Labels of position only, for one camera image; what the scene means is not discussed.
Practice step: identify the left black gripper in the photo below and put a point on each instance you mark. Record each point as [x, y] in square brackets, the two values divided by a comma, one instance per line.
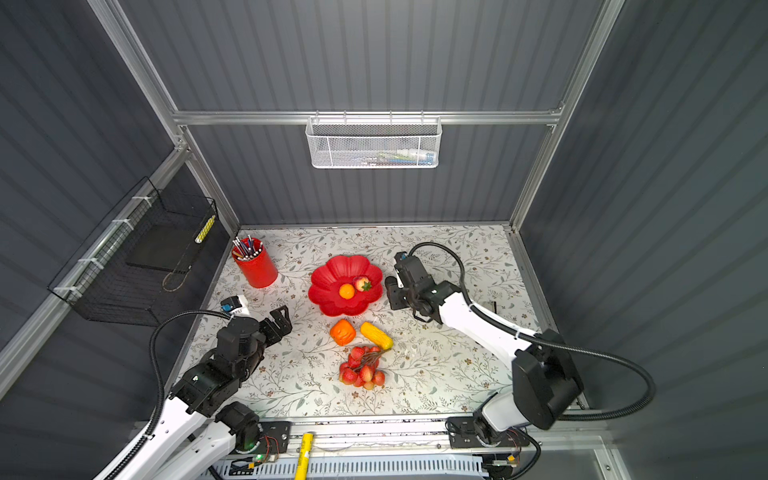
[283, 324]

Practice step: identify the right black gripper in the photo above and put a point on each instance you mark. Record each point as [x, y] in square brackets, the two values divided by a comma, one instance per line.
[393, 293]

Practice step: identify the red fake peach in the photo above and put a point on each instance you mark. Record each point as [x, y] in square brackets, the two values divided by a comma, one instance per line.
[363, 284]

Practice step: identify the yellow fake corn cob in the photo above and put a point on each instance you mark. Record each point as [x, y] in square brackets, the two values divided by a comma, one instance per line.
[376, 336]

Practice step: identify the red flower-shaped fruit bowl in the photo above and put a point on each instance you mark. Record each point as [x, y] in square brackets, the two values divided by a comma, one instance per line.
[339, 270]

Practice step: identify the small fake orange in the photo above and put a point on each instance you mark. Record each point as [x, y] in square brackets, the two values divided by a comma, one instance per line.
[347, 291]

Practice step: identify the orange fake bell pepper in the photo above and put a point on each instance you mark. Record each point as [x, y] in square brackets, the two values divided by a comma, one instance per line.
[343, 332]

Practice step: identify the red fake lychee bunch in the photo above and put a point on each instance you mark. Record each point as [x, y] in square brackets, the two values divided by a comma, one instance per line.
[362, 368]

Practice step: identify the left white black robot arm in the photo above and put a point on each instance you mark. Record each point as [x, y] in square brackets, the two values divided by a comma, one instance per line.
[198, 422]

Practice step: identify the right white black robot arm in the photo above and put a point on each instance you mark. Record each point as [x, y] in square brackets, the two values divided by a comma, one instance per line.
[545, 379]

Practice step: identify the red pen cup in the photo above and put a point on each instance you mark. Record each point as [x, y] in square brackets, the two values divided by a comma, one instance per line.
[259, 273]

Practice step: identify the pens in red cup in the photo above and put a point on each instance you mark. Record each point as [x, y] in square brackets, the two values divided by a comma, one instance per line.
[246, 248]

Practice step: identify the yellow marker in basket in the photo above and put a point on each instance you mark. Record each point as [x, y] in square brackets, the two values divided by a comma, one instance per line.
[205, 229]

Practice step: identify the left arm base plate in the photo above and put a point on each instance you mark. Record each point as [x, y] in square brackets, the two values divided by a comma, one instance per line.
[273, 438]

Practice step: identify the yellow tool on rail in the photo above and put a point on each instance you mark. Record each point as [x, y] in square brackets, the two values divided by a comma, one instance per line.
[302, 468]

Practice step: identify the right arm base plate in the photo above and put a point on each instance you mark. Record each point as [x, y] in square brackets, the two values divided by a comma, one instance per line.
[466, 432]

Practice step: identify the black wire wall basket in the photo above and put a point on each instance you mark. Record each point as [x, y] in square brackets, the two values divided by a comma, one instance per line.
[142, 268]

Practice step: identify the white wire mesh basket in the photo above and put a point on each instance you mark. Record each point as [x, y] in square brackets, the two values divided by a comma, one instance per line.
[391, 143]

